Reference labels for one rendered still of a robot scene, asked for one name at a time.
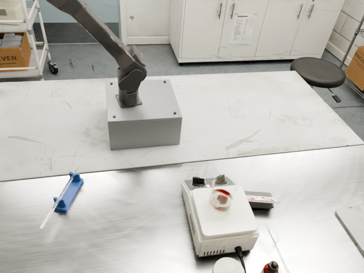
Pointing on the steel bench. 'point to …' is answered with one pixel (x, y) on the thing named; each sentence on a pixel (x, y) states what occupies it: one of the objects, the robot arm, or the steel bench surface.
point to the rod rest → (70, 194)
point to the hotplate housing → (238, 243)
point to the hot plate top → (248, 225)
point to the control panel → (198, 186)
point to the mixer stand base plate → (353, 223)
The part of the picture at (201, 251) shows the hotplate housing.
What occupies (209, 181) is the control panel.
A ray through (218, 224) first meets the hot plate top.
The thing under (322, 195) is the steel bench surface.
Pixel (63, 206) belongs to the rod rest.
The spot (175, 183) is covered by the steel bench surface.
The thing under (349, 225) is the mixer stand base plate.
